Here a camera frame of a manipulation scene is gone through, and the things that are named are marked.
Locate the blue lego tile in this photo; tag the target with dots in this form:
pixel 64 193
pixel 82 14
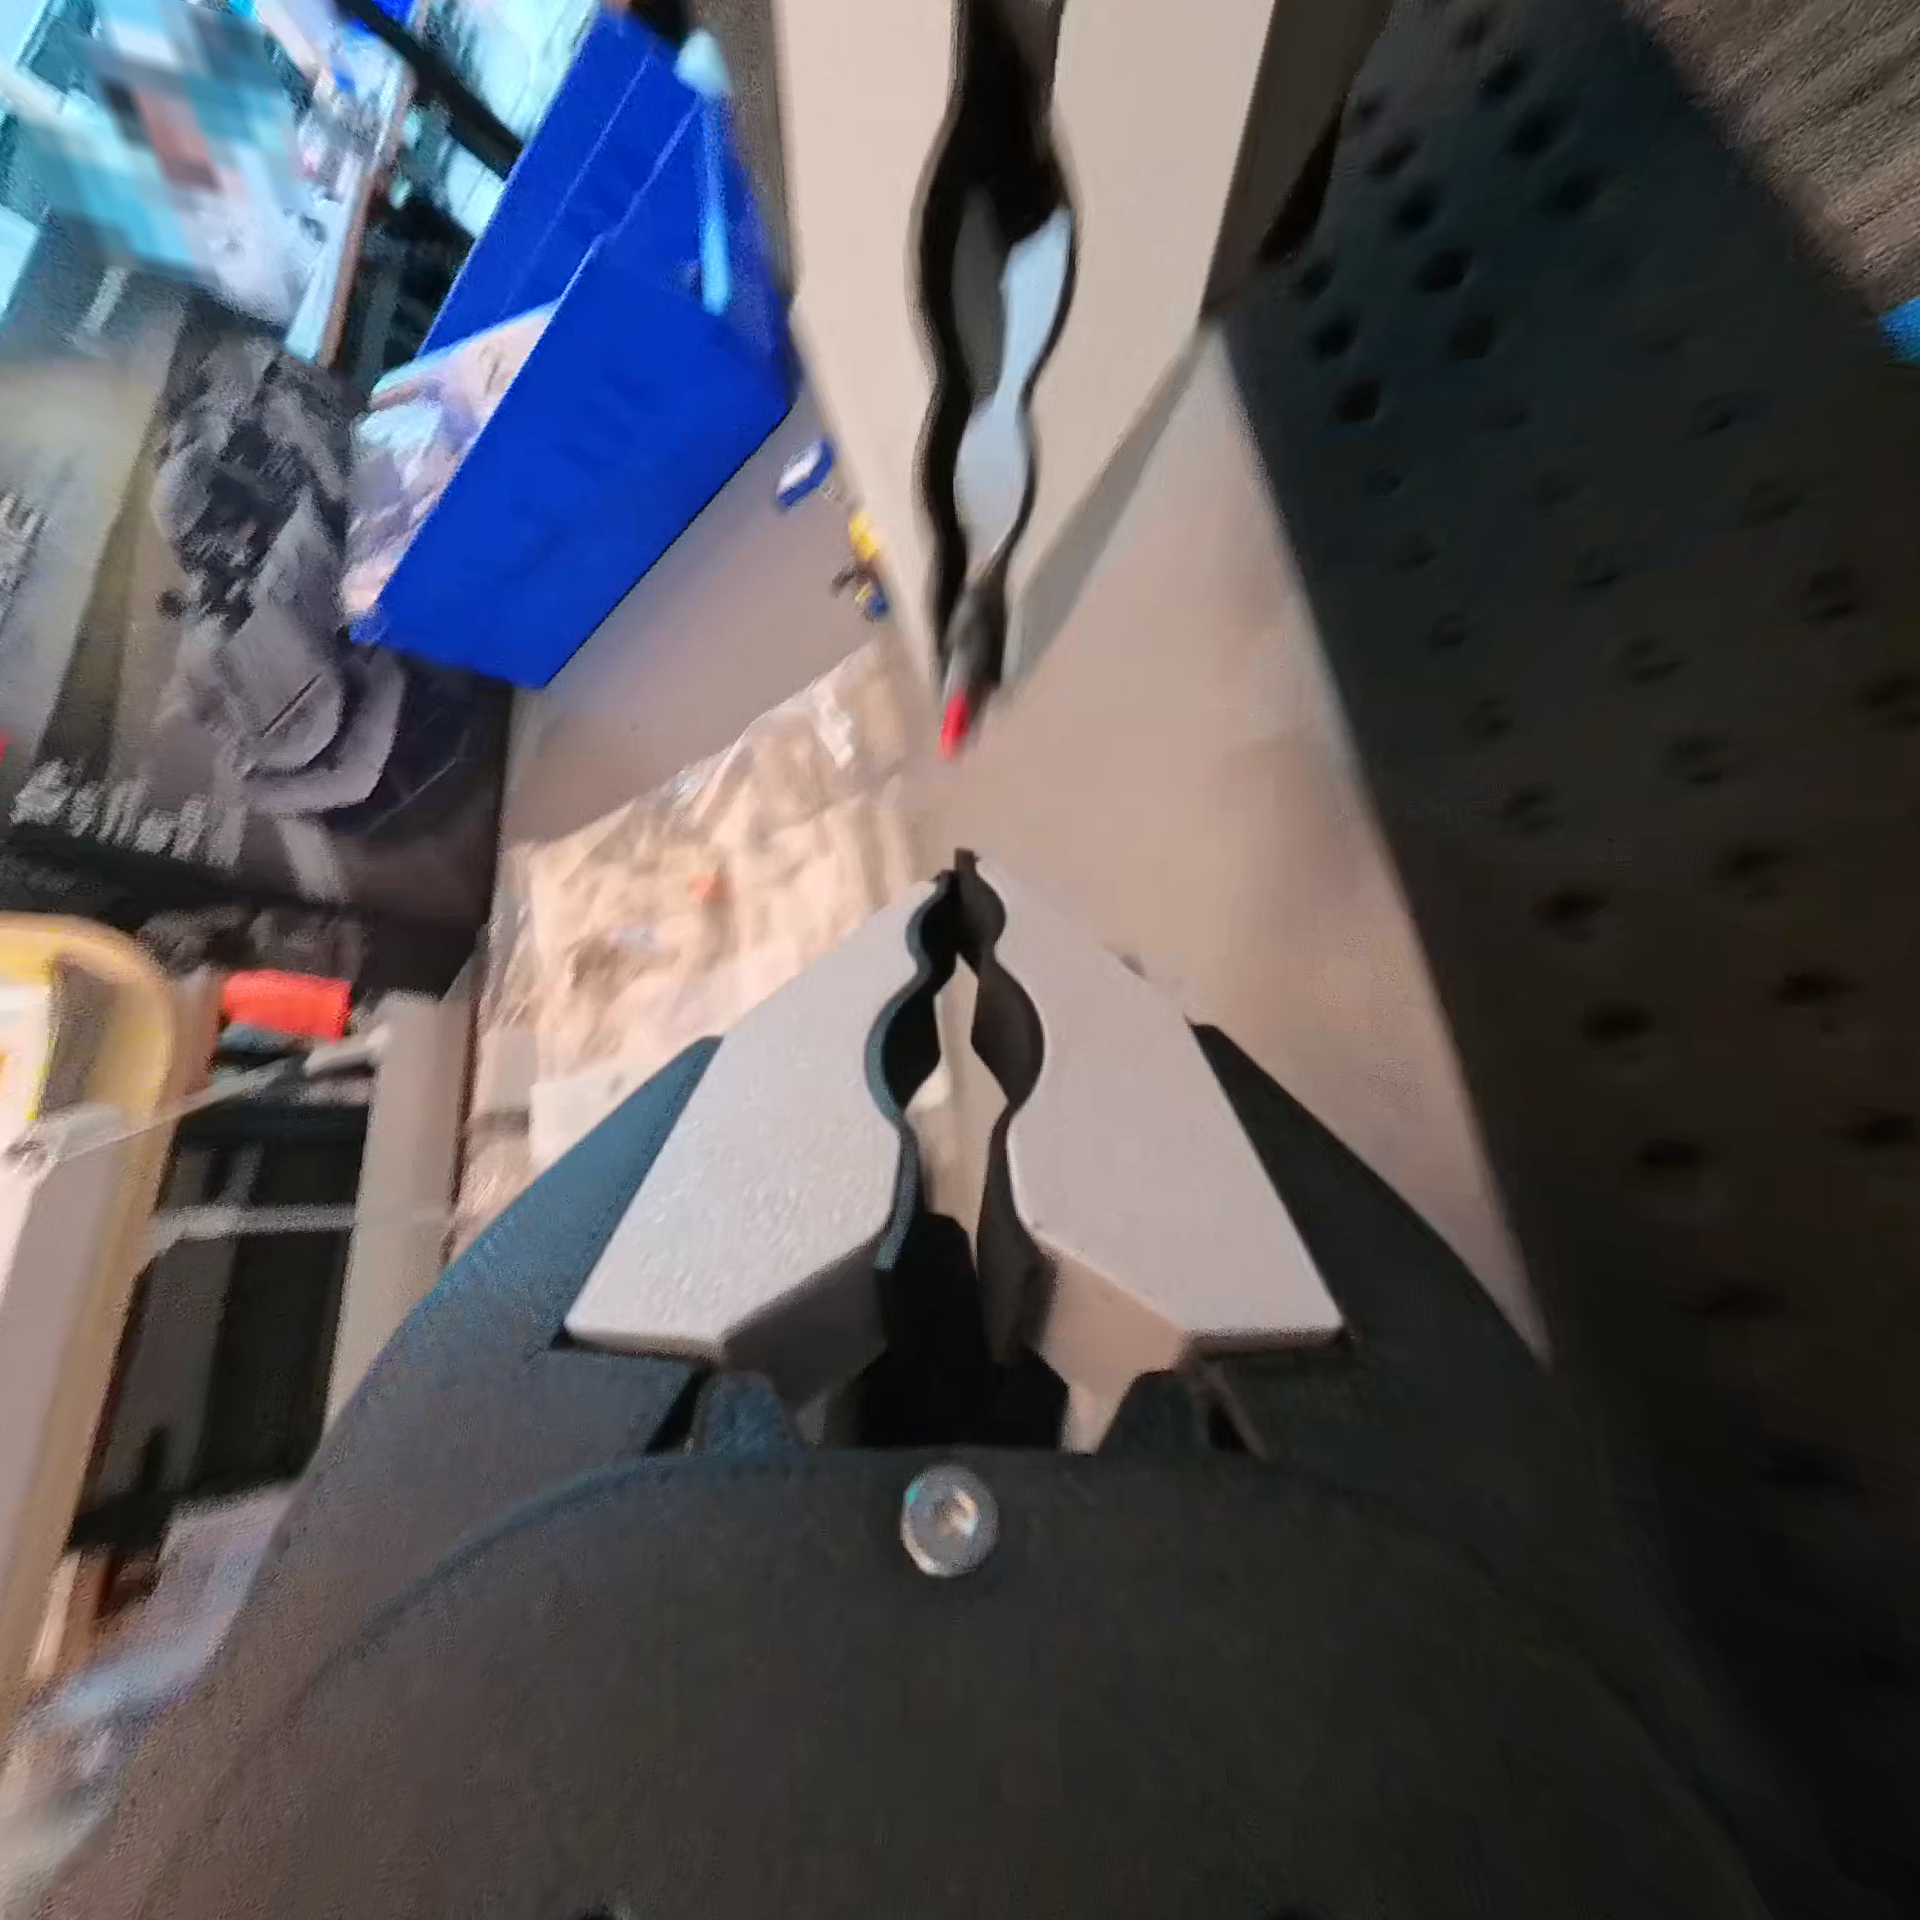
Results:
pixel 803 476

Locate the dark perforated panel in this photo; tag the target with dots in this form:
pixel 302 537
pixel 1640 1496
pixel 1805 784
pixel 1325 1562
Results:
pixel 1650 751

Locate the dark lego set box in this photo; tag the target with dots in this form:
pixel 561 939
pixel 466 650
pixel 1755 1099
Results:
pixel 224 599

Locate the white rounded container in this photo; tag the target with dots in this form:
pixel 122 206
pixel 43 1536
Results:
pixel 60 1200

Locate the blue plastic bin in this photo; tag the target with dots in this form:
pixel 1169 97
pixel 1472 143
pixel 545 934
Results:
pixel 598 420

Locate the white rod with ball end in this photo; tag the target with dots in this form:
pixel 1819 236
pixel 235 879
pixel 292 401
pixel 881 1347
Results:
pixel 194 1102

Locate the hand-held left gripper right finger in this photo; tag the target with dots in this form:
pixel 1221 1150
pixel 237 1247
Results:
pixel 1185 1200

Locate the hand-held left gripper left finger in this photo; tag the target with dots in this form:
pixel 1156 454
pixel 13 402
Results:
pixel 721 1200

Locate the orange plastic part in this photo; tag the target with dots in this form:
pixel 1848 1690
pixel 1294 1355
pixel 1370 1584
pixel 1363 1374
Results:
pixel 283 1001

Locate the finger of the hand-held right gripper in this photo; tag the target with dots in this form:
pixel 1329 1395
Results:
pixel 1140 225
pixel 838 225

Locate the red lego pin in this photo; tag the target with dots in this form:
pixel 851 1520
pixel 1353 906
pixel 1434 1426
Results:
pixel 961 704

